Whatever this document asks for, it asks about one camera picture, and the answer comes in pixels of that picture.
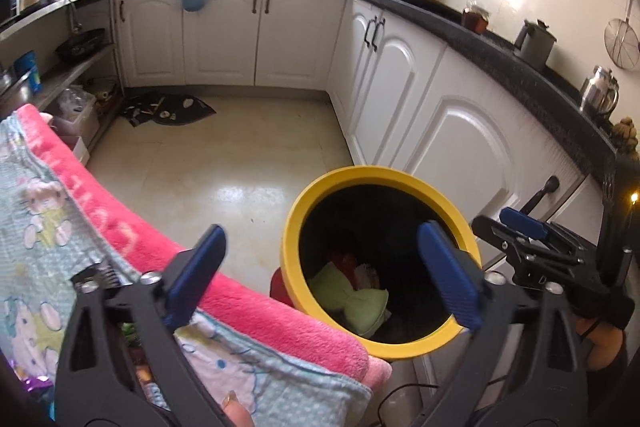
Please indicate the red stool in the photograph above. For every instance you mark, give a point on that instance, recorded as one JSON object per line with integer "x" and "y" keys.
{"x": 279, "y": 289}

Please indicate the person's right hand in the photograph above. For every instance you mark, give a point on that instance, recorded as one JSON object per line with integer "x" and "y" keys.
{"x": 607, "y": 349}

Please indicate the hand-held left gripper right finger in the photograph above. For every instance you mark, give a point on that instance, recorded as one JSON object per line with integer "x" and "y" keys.
{"x": 450, "y": 279}

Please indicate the clear plastic storage box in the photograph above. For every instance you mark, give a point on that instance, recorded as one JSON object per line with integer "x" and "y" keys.
{"x": 75, "y": 117}

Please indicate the ginger roots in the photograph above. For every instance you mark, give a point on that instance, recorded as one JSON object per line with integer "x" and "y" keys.
{"x": 625, "y": 134}

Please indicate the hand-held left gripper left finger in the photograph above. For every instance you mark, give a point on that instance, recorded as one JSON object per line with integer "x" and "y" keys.
{"x": 195, "y": 279}

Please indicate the blue round container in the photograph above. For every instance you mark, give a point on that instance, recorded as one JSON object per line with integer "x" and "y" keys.
{"x": 27, "y": 72}

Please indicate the steel cooking pot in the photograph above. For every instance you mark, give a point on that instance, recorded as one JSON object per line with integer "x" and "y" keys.
{"x": 7, "y": 84}

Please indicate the pink fleece blanket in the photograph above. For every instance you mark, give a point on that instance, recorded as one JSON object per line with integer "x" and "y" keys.
{"x": 250, "y": 312}

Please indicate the metal shelf rack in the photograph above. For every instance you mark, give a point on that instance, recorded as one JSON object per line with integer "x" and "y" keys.
{"x": 65, "y": 74}

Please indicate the teal cat print blanket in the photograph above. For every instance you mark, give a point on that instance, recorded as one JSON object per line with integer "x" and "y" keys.
{"x": 30, "y": 227}

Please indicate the purple foil candy wrapper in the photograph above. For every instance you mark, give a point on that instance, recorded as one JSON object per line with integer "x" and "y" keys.
{"x": 35, "y": 389}

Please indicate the light green cloth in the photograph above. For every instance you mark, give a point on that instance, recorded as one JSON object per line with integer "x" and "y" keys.
{"x": 350, "y": 304}

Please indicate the shiny steel jug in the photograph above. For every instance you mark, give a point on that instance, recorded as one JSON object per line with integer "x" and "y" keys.
{"x": 597, "y": 92}

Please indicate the black floor mat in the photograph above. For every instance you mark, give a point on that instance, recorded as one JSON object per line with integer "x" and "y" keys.
{"x": 175, "y": 109}

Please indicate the person's left hand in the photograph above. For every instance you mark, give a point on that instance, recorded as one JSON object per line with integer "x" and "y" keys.
{"x": 239, "y": 412}

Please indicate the green vegetable scraps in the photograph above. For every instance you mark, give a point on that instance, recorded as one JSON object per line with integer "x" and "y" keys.
{"x": 131, "y": 332}

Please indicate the black wok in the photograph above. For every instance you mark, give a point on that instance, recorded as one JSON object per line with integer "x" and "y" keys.
{"x": 80, "y": 46}

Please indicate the glass jar dark contents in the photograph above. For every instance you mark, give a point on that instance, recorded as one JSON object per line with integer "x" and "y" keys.
{"x": 475, "y": 18}

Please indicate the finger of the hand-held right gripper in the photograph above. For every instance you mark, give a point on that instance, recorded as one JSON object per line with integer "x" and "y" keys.
{"x": 522, "y": 222}
{"x": 500, "y": 237}

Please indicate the yellow rim trash bin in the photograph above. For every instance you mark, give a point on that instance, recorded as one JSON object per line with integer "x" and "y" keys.
{"x": 350, "y": 179}

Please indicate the grey metal kettle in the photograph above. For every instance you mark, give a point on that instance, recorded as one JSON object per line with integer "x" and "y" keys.
{"x": 535, "y": 47}

